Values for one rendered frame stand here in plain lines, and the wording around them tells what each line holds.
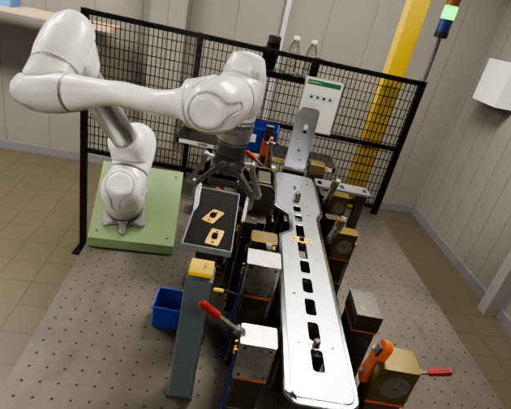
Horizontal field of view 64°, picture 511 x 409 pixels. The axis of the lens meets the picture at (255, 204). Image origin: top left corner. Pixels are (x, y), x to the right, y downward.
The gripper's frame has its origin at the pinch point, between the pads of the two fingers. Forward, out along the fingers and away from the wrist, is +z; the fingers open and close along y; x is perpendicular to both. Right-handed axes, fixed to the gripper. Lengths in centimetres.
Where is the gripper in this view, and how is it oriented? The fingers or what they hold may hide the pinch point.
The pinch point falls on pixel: (220, 209)
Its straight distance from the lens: 111.9
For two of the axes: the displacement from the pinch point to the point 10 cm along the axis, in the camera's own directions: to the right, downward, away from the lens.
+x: 1.6, -4.2, 8.9
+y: 9.7, 2.5, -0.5
